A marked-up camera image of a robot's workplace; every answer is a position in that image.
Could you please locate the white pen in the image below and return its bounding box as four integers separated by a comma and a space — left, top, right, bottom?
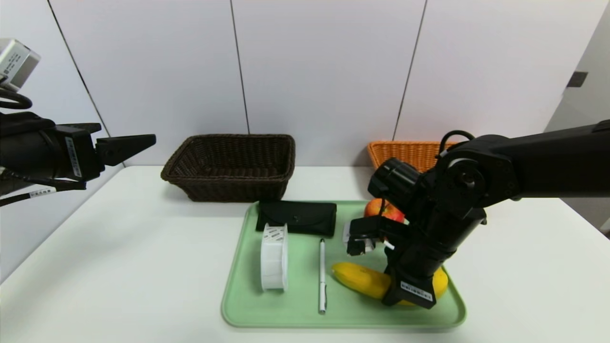
318, 238, 327, 314

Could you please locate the dark brown wicker basket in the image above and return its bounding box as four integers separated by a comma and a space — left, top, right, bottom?
160, 134, 296, 202

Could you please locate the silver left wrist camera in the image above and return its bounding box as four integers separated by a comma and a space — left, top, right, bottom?
0, 39, 41, 91

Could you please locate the light green plastic tray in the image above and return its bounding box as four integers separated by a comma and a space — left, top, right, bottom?
221, 200, 467, 329

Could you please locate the black glasses case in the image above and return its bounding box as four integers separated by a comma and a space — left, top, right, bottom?
255, 201, 337, 237

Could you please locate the black labelled left arm cable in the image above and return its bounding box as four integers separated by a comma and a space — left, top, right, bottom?
0, 179, 87, 207

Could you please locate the black camera cable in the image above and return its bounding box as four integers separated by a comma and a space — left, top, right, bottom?
0, 88, 33, 110
379, 198, 396, 250

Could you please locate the red apple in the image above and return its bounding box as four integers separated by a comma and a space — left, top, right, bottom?
364, 198, 406, 224

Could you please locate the yellow banana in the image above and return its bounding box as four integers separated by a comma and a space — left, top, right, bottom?
331, 262, 449, 306

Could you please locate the black right camera cable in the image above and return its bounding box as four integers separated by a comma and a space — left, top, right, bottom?
379, 198, 396, 250

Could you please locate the white tape roll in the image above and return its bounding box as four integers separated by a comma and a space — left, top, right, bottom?
260, 223, 289, 292

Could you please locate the black left camera cable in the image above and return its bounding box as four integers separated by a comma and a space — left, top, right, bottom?
0, 88, 33, 110

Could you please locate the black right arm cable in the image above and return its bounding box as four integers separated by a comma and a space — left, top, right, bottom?
437, 130, 476, 158

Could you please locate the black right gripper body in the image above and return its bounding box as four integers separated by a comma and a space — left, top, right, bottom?
381, 240, 457, 310

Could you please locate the orange wicker basket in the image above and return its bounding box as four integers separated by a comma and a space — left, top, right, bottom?
366, 141, 458, 173

